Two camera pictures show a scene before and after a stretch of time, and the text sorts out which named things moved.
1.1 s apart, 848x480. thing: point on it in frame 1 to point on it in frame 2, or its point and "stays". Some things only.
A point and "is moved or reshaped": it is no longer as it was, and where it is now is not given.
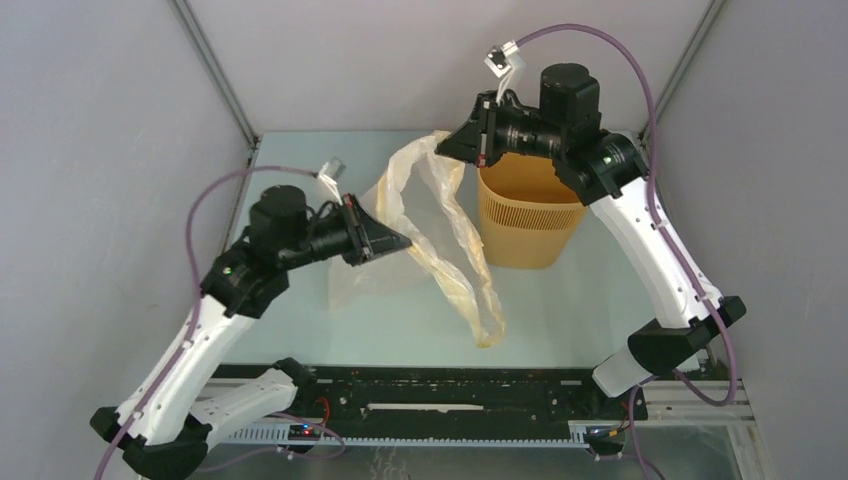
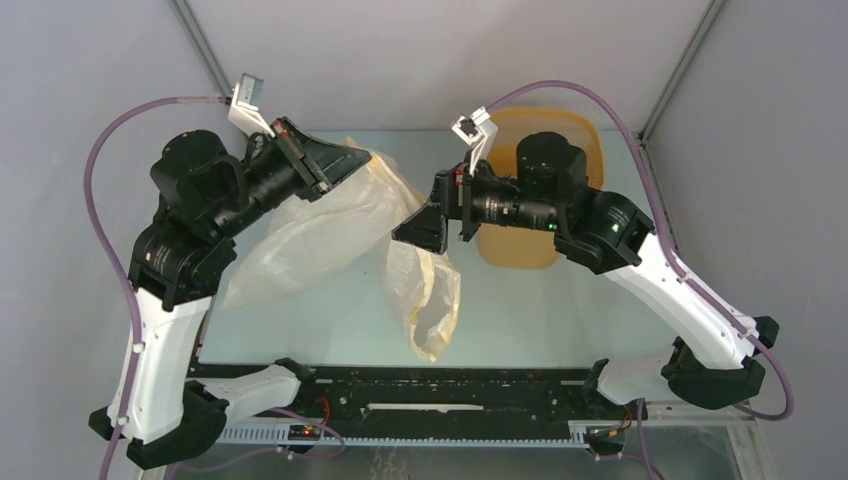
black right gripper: [464, 143] to [427, 227]
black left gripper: [367, 236] to [317, 163]
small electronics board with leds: [302, 432] stays
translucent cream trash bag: [420, 198] is moved or reshaped
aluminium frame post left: [214, 66] stays
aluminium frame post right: [708, 18] stays
